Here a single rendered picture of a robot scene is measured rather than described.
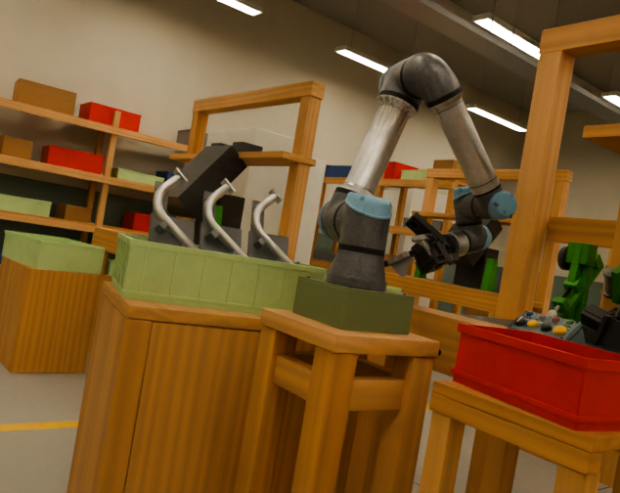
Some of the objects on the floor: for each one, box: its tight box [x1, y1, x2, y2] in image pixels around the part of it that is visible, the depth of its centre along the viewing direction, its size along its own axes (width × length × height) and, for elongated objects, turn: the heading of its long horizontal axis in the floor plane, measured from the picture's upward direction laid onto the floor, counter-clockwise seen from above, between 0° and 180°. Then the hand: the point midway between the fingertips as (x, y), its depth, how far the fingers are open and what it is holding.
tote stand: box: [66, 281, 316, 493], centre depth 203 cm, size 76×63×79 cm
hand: (394, 251), depth 163 cm, fingers open, 14 cm apart
